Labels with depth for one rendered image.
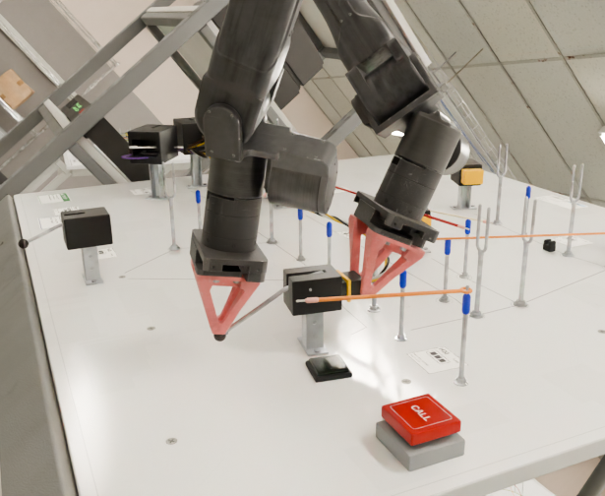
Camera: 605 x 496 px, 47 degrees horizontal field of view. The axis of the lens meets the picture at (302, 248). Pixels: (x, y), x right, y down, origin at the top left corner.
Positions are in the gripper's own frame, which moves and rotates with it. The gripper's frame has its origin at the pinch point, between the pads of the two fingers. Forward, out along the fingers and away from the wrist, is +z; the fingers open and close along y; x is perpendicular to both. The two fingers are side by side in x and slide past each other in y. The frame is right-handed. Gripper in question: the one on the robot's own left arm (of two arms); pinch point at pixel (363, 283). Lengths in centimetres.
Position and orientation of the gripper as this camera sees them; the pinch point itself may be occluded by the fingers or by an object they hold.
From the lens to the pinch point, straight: 78.8
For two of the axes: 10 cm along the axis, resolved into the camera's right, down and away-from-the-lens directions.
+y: -2.7, -3.1, 9.1
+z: -3.9, 9.0, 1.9
